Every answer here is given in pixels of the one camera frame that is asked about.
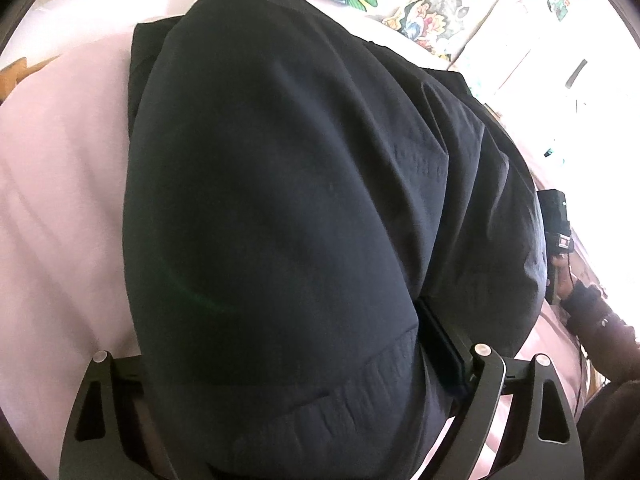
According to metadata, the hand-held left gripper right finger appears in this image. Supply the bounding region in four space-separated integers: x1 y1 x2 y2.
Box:
409 298 586 480

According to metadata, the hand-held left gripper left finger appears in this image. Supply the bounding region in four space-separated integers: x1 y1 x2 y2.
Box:
59 349 182 480

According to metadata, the black padded jacket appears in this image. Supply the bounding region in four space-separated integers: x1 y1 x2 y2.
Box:
121 0 548 480

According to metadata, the person's right hand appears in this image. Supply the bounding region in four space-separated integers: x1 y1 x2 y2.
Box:
551 254 577 305

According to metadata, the pale drawing poster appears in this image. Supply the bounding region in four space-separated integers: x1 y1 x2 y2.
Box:
447 0 608 111

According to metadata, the person's dark clothing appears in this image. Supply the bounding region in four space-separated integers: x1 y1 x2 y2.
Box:
575 370 638 480

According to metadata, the pink bed sheet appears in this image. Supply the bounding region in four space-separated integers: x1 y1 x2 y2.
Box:
0 0 588 480

